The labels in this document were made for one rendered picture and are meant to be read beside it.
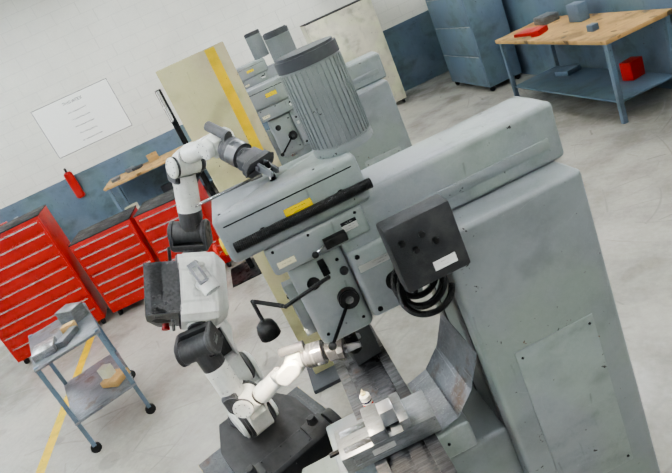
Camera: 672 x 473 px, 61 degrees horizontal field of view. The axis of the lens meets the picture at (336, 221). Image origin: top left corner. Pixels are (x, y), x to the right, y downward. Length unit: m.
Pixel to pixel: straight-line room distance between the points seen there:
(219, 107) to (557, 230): 2.20
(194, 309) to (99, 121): 9.00
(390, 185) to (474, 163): 0.28
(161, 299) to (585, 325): 1.48
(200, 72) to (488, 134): 2.03
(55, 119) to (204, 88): 7.79
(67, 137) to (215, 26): 3.24
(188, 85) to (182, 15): 7.31
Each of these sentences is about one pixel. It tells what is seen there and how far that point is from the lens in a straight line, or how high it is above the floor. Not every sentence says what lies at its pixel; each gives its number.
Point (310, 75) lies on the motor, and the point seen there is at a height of 2.14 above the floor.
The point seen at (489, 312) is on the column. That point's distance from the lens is 1.94.
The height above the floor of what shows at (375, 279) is 1.47.
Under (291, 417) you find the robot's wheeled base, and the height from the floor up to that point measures 0.57.
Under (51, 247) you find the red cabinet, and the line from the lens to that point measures 6.92.
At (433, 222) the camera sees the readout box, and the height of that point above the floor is 1.68.
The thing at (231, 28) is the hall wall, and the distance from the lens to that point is 10.77.
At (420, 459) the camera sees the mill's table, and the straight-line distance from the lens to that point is 2.05.
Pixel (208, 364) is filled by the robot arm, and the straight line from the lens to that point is 2.16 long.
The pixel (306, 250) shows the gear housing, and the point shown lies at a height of 1.67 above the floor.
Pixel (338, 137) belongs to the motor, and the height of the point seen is 1.94.
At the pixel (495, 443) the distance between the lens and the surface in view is 2.34.
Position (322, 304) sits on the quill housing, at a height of 1.47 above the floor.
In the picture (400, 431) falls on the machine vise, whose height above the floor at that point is 0.97.
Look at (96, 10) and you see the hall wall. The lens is 10.90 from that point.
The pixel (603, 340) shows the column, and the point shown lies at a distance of 2.23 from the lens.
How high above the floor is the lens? 2.35
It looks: 21 degrees down
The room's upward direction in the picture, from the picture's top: 25 degrees counter-clockwise
